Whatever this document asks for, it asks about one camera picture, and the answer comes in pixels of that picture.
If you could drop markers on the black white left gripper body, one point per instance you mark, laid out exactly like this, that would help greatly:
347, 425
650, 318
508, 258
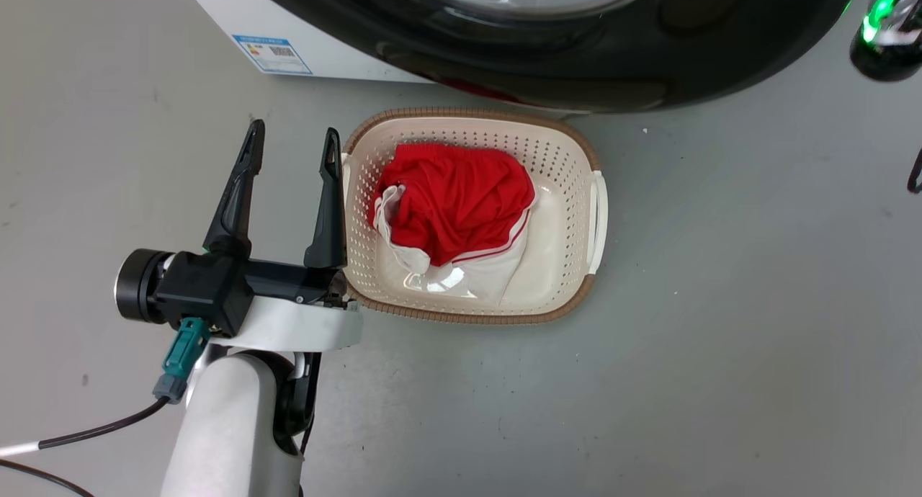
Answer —
202, 288

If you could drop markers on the dark green-lit right gripper body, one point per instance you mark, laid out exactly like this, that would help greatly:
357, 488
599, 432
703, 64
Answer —
889, 47

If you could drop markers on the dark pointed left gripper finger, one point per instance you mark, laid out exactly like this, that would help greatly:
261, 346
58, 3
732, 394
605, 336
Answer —
330, 216
234, 194

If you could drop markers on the black round washing machine door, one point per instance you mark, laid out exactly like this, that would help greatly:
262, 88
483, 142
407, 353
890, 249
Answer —
619, 57

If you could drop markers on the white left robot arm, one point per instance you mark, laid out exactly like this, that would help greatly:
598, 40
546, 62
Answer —
230, 425

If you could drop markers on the white washing machine body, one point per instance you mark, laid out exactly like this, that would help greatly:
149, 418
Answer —
216, 7

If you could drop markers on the red and white garment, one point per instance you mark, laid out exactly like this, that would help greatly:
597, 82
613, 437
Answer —
454, 202

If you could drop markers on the blue white energy label sticker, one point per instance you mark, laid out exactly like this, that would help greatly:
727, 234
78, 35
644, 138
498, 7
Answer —
272, 54

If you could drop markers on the cream perforated laundry basket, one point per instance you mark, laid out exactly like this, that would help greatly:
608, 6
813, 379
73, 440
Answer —
562, 266

